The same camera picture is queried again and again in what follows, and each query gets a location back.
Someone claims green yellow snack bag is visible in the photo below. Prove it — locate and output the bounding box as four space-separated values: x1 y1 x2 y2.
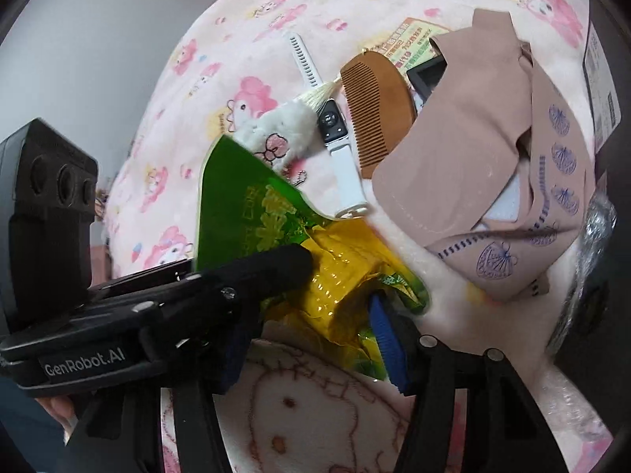
195 137 430 380

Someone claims person left hand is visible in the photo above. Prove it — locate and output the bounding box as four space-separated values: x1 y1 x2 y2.
36 396 77 434

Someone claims white pink kitty blanket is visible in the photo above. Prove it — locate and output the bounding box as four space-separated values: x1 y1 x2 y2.
157 336 464 473

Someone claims beige pink garment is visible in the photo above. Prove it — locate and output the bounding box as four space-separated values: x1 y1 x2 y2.
372 9 595 301

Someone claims black storage box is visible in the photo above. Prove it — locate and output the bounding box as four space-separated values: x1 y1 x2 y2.
555 0 630 426

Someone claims wooden comb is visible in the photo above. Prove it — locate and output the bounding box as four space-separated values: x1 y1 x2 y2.
340 51 416 179

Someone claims orange green leaflet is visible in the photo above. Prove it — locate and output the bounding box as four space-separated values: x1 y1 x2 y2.
377 17 449 75

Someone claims white plush keychain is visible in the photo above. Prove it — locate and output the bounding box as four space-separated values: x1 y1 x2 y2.
233 101 317 175

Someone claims small black frame box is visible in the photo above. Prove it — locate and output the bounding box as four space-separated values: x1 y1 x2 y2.
407 54 447 104

